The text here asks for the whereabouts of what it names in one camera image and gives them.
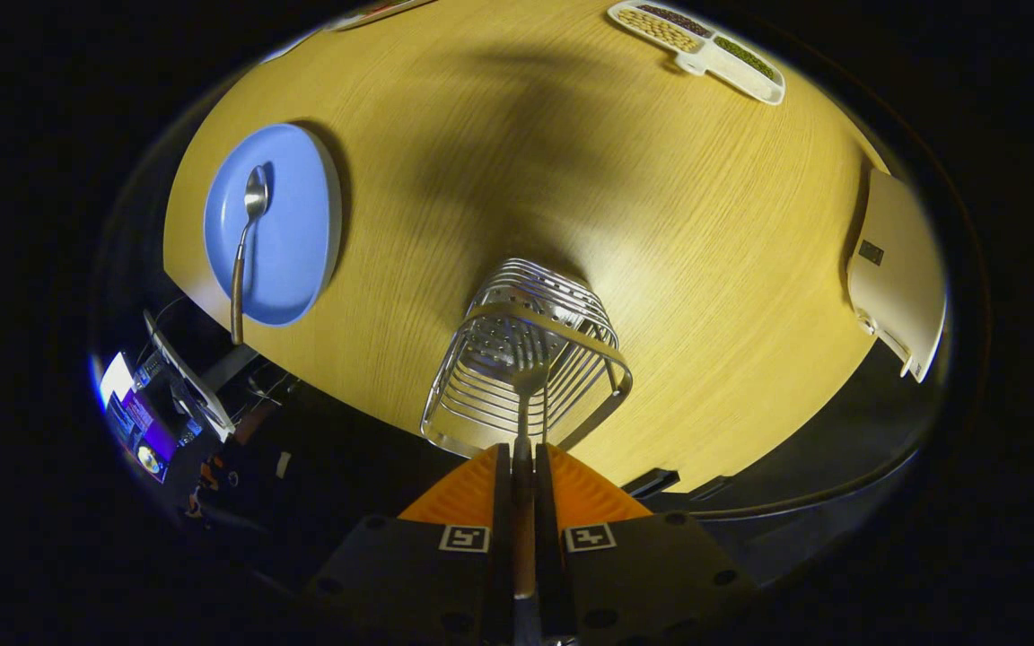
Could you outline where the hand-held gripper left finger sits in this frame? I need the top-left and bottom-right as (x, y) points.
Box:
(300, 443), (515, 646)

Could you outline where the blue plate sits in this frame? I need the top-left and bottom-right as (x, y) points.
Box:
(203, 123), (343, 327)

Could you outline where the black cable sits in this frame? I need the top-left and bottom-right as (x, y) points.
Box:
(688, 449), (922, 521)

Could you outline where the white tablet stand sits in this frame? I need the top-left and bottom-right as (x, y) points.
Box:
(142, 310), (238, 443)

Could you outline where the fork with brown handle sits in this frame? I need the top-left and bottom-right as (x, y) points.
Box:
(508, 336), (554, 646)

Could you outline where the metal spoon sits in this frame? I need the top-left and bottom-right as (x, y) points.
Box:
(230, 164), (271, 346)

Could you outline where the metal wire cutlery rack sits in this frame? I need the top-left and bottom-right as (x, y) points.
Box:
(420, 258), (635, 458)

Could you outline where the beige flat device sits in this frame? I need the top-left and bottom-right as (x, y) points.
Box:
(845, 168), (949, 384)

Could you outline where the black bracket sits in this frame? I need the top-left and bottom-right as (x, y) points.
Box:
(622, 468), (681, 499)

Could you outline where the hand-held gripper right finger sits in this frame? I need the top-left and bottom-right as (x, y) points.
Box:
(535, 443), (758, 646)

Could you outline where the white divided bean tray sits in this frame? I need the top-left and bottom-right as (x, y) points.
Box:
(607, 0), (787, 107)

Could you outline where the plate with food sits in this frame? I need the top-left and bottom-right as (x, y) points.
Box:
(329, 0), (437, 32)

